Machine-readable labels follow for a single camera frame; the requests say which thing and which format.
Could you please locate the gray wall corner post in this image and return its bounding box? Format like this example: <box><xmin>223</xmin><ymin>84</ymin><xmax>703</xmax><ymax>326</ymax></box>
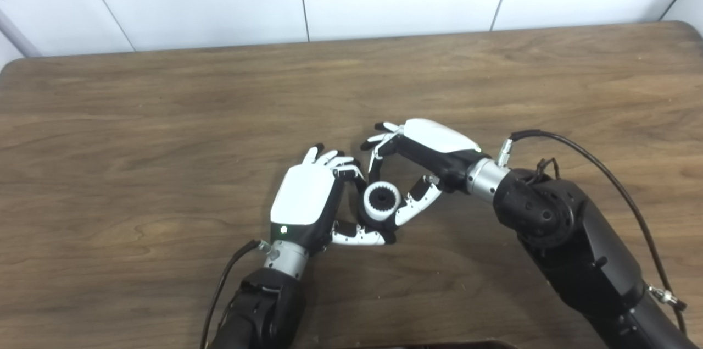
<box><xmin>0</xmin><ymin>7</ymin><xmax>42</xmax><ymax>58</ymax></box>

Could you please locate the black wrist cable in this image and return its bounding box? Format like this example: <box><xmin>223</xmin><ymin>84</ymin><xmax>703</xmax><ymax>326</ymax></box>
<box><xmin>497</xmin><ymin>129</ymin><xmax>687</xmax><ymax>334</ymax></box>
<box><xmin>200</xmin><ymin>239</ymin><xmax>270</xmax><ymax>349</ymax></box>

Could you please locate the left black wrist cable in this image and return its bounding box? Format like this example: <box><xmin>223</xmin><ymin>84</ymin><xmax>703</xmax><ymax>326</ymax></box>
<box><xmin>200</xmin><ymin>239</ymin><xmax>270</xmax><ymax>349</ymax></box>

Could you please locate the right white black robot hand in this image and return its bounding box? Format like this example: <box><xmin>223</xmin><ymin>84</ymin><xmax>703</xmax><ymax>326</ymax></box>
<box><xmin>360</xmin><ymin>118</ymin><xmax>489</xmax><ymax>227</ymax></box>

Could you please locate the white ring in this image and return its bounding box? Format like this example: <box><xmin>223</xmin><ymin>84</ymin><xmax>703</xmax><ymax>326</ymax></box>
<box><xmin>364</xmin><ymin>181</ymin><xmax>401</xmax><ymax>221</ymax></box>

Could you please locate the round black part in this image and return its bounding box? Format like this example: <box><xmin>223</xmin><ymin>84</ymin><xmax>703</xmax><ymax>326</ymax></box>
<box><xmin>357</xmin><ymin>181</ymin><xmax>407</xmax><ymax>227</ymax></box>

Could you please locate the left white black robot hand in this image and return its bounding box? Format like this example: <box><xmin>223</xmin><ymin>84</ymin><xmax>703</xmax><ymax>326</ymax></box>
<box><xmin>269</xmin><ymin>145</ymin><xmax>397</xmax><ymax>255</ymax></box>

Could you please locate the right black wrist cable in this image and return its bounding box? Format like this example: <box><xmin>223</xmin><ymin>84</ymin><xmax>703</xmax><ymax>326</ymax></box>
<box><xmin>497</xmin><ymin>129</ymin><xmax>687</xmax><ymax>334</ymax></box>

